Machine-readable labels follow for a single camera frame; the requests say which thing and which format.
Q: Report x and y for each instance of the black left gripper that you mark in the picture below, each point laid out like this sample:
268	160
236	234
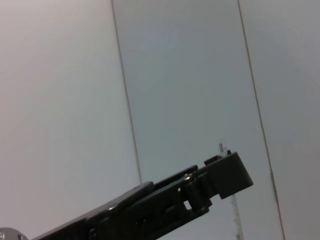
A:
125	220

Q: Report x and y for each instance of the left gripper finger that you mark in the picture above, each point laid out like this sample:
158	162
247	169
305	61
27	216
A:
227	175

